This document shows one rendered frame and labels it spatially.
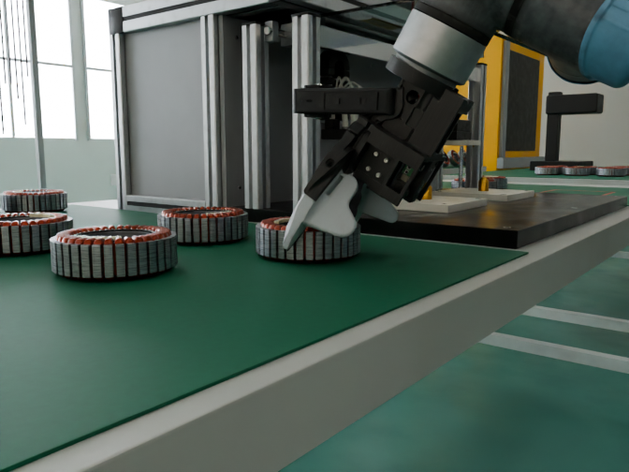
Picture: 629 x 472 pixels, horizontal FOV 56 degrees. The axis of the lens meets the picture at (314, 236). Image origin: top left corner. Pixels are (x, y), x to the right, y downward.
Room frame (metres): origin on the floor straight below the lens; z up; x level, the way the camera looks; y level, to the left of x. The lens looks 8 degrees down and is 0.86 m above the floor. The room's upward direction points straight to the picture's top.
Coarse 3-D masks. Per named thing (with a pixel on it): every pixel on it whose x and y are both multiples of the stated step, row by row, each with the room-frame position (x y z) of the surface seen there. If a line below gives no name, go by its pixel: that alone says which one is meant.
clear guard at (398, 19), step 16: (400, 0) 0.84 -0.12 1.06; (416, 0) 0.83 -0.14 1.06; (336, 16) 0.92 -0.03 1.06; (352, 16) 0.92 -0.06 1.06; (368, 16) 0.92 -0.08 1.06; (384, 16) 0.92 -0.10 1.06; (400, 16) 0.92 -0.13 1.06; (352, 32) 1.04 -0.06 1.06; (368, 32) 1.04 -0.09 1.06; (384, 32) 1.04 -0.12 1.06; (400, 32) 1.04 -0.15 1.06; (496, 32) 0.77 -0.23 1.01; (528, 48) 0.87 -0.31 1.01
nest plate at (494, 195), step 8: (432, 192) 1.14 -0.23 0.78; (440, 192) 1.13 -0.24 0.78; (448, 192) 1.12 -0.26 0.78; (456, 192) 1.12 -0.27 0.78; (464, 192) 1.12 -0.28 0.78; (472, 192) 1.12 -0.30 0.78; (480, 192) 1.12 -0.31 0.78; (488, 192) 1.12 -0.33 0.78; (496, 192) 1.12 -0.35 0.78; (504, 192) 1.12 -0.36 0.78; (512, 192) 1.12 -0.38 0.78; (520, 192) 1.12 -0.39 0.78; (528, 192) 1.14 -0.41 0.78; (496, 200) 1.06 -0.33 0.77; (504, 200) 1.05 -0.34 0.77
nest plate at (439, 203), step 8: (416, 200) 0.93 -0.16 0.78; (424, 200) 0.93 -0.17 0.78; (432, 200) 0.93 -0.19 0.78; (440, 200) 0.93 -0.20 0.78; (448, 200) 0.93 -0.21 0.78; (456, 200) 0.93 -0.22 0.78; (464, 200) 0.93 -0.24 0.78; (472, 200) 0.93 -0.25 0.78; (480, 200) 0.95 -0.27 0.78; (400, 208) 0.91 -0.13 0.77; (408, 208) 0.90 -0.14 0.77; (416, 208) 0.89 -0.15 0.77; (424, 208) 0.88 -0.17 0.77; (432, 208) 0.87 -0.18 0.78; (440, 208) 0.87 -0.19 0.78; (448, 208) 0.86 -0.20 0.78; (456, 208) 0.88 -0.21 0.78; (464, 208) 0.91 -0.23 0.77; (472, 208) 0.93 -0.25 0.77
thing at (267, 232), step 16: (256, 224) 0.63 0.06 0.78; (272, 224) 0.59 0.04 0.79; (256, 240) 0.61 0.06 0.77; (272, 240) 0.58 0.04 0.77; (304, 240) 0.58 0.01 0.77; (320, 240) 0.57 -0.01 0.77; (336, 240) 0.58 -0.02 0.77; (352, 240) 0.59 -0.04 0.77; (272, 256) 0.58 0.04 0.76; (288, 256) 0.57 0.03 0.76; (304, 256) 0.58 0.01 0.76; (320, 256) 0.57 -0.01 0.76; (336, 256) 0.58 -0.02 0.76; (352, 256) 0.61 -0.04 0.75
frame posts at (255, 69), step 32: (256, 32) 0.92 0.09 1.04; (256, 64) 0.92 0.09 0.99; (480, 64) 1.35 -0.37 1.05; (256, 96) 0.92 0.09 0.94; (480, 96) 1.35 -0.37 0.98; (256, 128) 0.92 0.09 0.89; (480, 128) 1.35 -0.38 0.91; (256, 160) 0.92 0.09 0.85; (480, 160) 1.36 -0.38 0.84; (256, 192) 0.92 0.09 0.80
